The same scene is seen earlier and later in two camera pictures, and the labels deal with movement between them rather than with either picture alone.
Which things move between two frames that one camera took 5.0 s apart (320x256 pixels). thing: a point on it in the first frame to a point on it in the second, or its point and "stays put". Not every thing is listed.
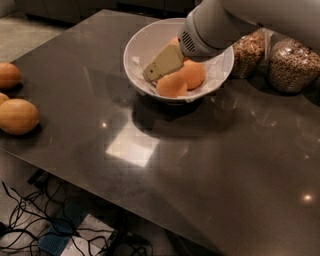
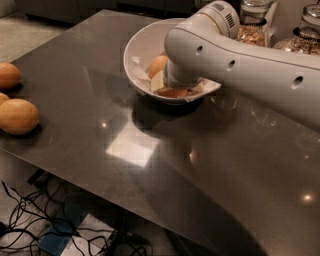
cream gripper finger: x=171 y=59 to x=157 y=81
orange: x=10 y=76 stays put
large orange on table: x=19 y=117 stays put
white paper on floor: x=90 y=238 stays put
